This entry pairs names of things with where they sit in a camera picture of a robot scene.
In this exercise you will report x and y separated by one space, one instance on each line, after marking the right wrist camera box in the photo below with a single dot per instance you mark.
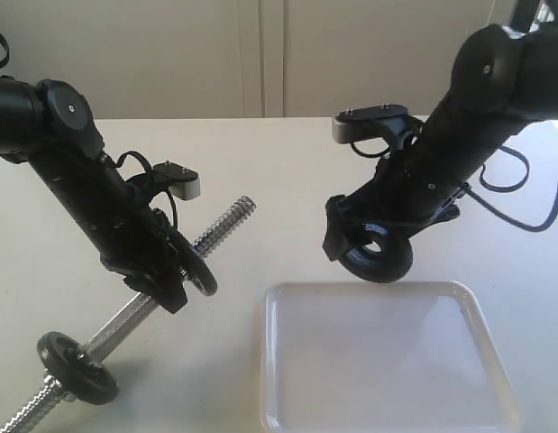
386 121

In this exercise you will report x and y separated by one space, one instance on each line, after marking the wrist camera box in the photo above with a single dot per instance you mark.
386 121
181 182

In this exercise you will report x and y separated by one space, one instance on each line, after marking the chrome star lock nut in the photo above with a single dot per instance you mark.
76 372

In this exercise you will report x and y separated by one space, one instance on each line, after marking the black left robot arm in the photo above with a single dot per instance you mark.
50 126

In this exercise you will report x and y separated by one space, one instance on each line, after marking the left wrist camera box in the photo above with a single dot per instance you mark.
181 182

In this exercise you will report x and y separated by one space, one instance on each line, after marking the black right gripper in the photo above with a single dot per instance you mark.
408 192

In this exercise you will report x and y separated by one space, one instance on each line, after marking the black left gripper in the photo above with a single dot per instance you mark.
133 239

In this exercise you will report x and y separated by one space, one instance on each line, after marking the white cabinet doors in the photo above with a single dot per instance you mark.
201 59

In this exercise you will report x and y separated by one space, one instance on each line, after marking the black weight plate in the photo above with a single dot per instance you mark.
193 264
384 255
53 343

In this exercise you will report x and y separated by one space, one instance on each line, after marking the white plastic tray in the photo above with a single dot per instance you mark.
413 356

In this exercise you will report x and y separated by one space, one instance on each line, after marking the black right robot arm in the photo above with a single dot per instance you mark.
502 81

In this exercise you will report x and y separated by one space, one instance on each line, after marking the chrome threaded dumbbell bar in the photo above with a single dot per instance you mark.
99 346

